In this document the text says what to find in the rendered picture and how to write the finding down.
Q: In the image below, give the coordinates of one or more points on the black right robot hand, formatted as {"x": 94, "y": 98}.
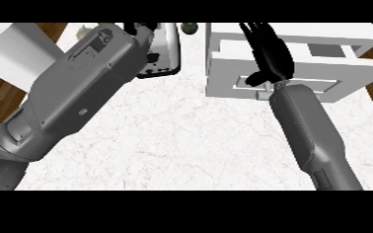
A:
{"x": 272, "y": 56}

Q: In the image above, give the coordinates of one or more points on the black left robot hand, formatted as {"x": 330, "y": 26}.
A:
{"x": 132, "y": 27}

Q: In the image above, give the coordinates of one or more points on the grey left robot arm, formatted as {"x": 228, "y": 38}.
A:
{"x": 83, "y": 85}

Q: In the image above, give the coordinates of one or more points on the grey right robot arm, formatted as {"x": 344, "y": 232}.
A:
{"x": 306, "y": 128}

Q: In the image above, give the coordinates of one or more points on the white open drawer box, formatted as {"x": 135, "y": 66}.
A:
{"x": 321, "y": 34}

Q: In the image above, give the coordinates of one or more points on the small green object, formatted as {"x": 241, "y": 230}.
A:
{"x": 104, "y": 24}

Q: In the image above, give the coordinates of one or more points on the silver appliance with black edge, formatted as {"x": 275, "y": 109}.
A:
{"x": 169, "y": 46}

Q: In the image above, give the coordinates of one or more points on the pale small object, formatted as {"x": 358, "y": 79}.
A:
{"x": 83, "y": 32}

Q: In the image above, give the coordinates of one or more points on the dark green round object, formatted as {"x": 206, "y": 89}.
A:
{"x": 190, "y": 28}

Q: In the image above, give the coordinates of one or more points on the white cabinet block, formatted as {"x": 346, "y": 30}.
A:
{"x": 23, "y": 52}

